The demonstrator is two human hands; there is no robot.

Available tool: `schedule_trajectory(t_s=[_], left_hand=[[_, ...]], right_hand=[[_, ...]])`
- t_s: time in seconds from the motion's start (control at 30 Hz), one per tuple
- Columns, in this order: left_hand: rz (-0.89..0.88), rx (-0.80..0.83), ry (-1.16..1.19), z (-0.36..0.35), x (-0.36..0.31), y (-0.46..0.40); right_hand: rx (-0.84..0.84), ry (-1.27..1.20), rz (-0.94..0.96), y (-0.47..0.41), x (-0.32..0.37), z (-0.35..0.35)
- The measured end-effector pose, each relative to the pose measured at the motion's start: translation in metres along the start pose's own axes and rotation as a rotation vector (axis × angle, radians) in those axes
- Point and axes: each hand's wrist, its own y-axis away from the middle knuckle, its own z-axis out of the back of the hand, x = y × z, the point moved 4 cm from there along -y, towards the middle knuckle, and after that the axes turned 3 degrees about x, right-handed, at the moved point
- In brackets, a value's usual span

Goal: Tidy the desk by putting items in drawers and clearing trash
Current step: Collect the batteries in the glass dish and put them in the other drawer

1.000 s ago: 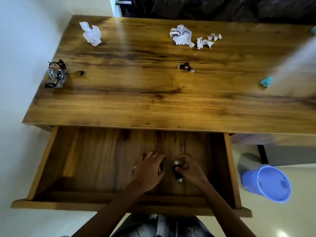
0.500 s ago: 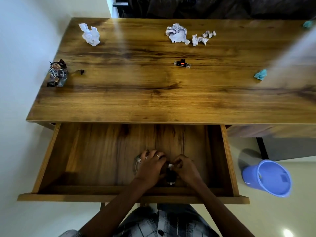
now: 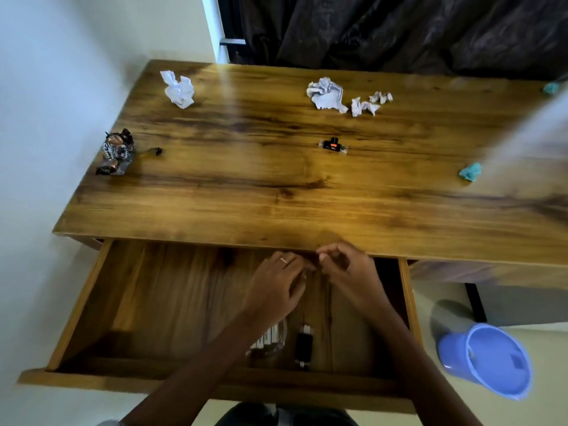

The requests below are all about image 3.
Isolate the person's right hand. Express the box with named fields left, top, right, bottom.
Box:
left=315, top=241, right=393, bottom=320

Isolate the person's left hand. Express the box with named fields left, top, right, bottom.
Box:
left=241, top=251, right=317, bottom=324

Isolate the clear glass ashtray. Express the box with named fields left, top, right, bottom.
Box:
left=246, top=319, right=288, bottom=356

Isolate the black lighter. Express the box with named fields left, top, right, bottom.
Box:
left=294, top=323, right=315, bottom=369

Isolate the wooden drawer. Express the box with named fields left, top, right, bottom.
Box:
left=408, top=260, right=568, bottom=291
left=17, top=238, right=425, bottom=415

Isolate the small black white object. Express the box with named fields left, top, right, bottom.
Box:
left=318, top=137, right=349, bottom=155

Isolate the twisted white paper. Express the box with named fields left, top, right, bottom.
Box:
left=351, top=97, right=382, bottom=118

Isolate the large white paper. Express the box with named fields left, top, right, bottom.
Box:
left=306, top=76, right=349, bottom=115

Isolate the dark brown snack wrapper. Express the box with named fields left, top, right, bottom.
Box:
left=95, top=128, right=135, bottom=177

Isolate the white paper ball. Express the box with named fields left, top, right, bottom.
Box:
left=159, top=70, right=196, bottom=109

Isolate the person's left forearm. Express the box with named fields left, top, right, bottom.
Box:
left=120, top=305, right=285, bottom=426

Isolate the person's right forearm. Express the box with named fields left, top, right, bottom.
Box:
left=368, top=301, right=485, bottom=426

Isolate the black white plaid shirt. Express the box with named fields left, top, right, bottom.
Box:
left=212, top=401, right=360, bottom=426

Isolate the blue plastic bin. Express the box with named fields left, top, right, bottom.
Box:
left=437, top=322, right=533, bottom=401

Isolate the dark brown leaf-patterned curtain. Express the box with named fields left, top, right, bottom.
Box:
left=230, top=0, right=568, bottom=80

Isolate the black window frame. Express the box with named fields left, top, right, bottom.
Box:
left=216, top=0, right=243, bottom=65

